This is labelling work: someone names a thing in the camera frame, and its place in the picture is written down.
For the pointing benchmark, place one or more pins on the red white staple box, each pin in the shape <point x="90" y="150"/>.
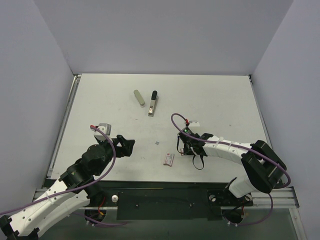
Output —
<point x="169" y="158"/>

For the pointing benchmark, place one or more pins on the large black beige stapler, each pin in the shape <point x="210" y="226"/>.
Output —
<point x="153" y="103"/>

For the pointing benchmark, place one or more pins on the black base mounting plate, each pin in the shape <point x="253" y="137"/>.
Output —
<point x="142" y="200"/>

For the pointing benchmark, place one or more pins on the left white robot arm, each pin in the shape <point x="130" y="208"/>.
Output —
<point x="74" y="189"/>

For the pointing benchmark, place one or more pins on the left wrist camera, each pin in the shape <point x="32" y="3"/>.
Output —
<point x="101" y="129"/>

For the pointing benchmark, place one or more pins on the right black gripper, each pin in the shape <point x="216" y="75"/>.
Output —
<point x="186" y="144"/>

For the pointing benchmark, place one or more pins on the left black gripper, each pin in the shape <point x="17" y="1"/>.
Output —
<point x="119" y="145"/>

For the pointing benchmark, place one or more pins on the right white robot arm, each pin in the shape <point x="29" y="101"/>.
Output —
<point x="263" y="168"/>

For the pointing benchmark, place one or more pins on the aluminium frame rail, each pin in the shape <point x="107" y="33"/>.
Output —
<point x="70" y="100"/>

